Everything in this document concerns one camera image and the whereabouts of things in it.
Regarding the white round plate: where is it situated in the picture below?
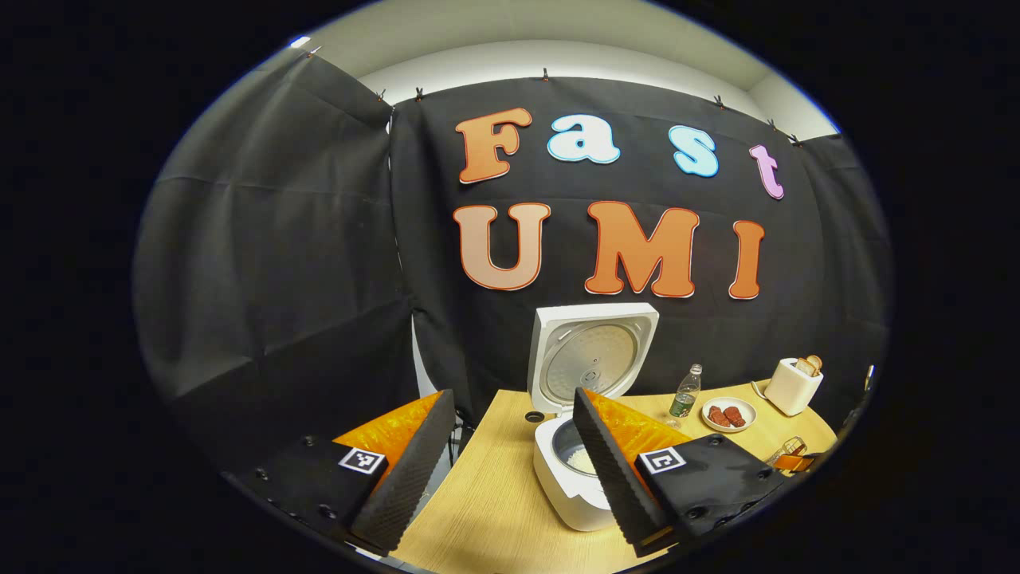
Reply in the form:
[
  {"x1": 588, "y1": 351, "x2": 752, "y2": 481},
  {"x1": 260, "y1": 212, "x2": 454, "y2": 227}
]
[{"x1": 701, "y1": 397, "x2": 758, "y2": 434}]

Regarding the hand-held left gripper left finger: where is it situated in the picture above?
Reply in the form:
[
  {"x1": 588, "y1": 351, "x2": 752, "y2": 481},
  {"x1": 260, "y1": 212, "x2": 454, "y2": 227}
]
[{"x1": 223, "y1": 389, "x2": 457, "y2": 556}]

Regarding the clear water bottle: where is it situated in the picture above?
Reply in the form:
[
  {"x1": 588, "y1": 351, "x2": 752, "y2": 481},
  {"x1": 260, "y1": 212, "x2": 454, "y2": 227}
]
[{"x1": 669, "y1": 364, "x2": 704, "y2": 425}]

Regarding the white rice cooker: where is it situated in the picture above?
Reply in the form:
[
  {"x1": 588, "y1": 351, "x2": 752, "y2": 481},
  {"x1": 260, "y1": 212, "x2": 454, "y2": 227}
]
[{"x1": 526, "y1": 303, "x2": 661, "y2": 533}]

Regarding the white toaster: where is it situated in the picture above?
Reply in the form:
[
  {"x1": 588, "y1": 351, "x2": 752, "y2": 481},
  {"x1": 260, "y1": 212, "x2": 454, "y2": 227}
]
[{"x1": 765, "y1": 358, "x2": 825, "y2": 417}]

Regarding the black backdrop cloth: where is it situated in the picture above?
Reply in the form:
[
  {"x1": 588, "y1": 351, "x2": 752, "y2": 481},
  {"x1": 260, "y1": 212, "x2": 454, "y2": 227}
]
[{"x1": 134, "y1": 52, "x2": 892, "y2": 479}]

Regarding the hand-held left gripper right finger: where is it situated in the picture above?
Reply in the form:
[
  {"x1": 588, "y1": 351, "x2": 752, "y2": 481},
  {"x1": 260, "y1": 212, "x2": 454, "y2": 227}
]
[{"x1": 572, "y1": 387, "x2": 790, "y2": 557}]

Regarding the wire chopstick holder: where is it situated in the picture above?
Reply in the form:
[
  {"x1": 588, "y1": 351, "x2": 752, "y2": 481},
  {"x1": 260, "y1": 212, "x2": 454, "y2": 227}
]
[{"x1": 767, "y1": 437, "x2": 807, "y2": 467}]

